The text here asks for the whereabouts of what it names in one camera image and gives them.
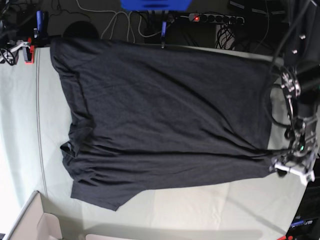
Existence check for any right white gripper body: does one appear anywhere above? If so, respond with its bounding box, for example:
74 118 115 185
0 40 26 64

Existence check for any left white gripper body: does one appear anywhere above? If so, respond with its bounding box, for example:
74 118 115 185
269 148 316 186

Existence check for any black t-shirt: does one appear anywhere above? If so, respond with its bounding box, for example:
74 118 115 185
50 38 273 211

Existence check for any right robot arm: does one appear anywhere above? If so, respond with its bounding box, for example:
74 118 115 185
0 0 49 66

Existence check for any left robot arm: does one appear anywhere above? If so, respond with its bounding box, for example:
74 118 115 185
262 0 320 186

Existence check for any red black clamp left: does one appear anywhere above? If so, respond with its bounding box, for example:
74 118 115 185
22 37 35 65

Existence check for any green table cloth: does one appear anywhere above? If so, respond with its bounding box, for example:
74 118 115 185
0 48 306 240

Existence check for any blue box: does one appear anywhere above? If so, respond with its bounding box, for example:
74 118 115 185
120 0 192 11

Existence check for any cardboard box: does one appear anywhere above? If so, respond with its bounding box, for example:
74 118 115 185
3 191 63 240

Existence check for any white power strip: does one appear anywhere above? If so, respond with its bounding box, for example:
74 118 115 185
188 13 245 25

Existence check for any white cable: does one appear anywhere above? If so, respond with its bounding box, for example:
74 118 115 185
74 0 163 43

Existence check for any black cable bundle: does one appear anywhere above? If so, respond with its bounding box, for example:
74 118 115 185
214 24 238 51

